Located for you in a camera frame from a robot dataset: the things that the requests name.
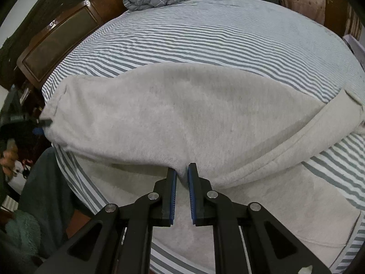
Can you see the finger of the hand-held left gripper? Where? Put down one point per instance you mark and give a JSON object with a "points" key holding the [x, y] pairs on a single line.
{"points": [[46, 122]]}

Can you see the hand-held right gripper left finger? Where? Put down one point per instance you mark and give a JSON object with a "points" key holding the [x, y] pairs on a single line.
{"points": [[172, 198]]}

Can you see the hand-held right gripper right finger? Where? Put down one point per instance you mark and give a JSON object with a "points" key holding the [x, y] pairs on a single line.
{"points": [[193, 198]]}

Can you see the light grey pants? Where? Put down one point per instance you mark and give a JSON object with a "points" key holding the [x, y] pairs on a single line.
{"points": [[182, 114]]}

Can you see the person's left hand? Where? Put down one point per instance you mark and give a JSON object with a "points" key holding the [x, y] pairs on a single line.
{"points": [[9, 159]]}

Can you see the dark wooden headboard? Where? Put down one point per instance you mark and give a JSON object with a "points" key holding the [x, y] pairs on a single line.
{"points": [[57, 37]]}

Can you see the green fleece garment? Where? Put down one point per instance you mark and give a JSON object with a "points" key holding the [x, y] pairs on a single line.
{"points": [[20, 229]]}

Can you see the striped bed sheet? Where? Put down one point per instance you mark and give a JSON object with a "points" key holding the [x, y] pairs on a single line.
{"points": [[199, 34]]}

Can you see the brown wooden cabinet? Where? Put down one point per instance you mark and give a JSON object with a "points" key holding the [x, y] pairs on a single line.
{"points": [[340, 8]]}

